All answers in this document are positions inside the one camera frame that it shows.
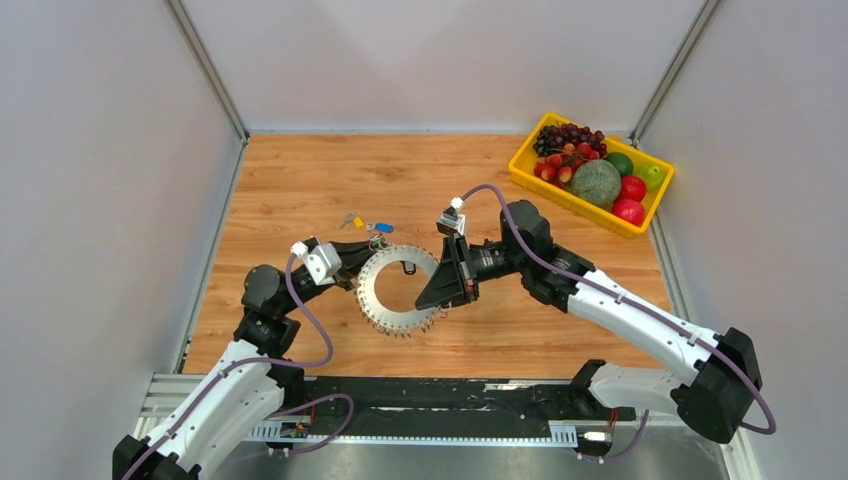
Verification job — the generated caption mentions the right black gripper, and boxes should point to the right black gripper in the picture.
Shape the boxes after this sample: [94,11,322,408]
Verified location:
[415,232,529,312]

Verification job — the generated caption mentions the black key fob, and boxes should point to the black key fob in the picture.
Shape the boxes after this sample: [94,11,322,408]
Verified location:
[402,261,417,275]

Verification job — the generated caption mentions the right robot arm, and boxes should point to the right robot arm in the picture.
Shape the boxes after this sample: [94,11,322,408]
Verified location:
[415,198,762,444]

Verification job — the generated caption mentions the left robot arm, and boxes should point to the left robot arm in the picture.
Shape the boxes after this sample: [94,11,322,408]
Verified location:
[112,237,376,479]

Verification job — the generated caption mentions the yellow tag key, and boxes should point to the yellow tag key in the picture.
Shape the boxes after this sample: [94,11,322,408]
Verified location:
[340,212,366,230]

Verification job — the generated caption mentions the blue tag key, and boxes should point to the blue tag key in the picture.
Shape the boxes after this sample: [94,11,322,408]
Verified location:
[365,222,395,240]

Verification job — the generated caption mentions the red cherry bunch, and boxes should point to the red cherry bunch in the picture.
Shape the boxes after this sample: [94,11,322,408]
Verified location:
[533,142,607,186]

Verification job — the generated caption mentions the dark grape bunch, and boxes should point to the dark grape bunch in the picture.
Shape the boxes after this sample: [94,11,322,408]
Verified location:
[532,123,608,158]

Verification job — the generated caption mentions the green netted melon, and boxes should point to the green netted melon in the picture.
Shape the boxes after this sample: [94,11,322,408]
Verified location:
[571,159,621,207]

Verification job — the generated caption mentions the red apple lower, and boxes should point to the red apple lower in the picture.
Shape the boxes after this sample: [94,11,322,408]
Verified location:
[611,198,646,226]

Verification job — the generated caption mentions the red apple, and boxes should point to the red apple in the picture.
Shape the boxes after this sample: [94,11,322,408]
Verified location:
[618,175,647,202]
[611,198,646,226]

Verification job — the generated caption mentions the red apple upper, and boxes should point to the red apple upper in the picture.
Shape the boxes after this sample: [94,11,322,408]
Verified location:
[618,175,647,202]

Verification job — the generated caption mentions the dark green lime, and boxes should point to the dark green lime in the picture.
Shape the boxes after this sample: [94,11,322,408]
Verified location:
[606,152,634,177]

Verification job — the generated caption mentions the light green apple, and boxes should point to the light green apple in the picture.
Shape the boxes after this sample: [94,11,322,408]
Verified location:
[635,164,666,191]

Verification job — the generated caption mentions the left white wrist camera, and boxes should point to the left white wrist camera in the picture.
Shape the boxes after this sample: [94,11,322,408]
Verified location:
[290,242,342,286]

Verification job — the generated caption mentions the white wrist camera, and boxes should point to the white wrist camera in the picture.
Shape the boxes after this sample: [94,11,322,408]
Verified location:
[436,197,466,236]
[290,242,342,286]

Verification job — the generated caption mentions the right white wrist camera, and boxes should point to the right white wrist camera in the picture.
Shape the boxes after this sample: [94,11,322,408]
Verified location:
[436,197,466,236]

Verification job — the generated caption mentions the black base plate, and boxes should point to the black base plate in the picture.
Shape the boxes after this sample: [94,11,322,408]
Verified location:
[283,376,612,439]

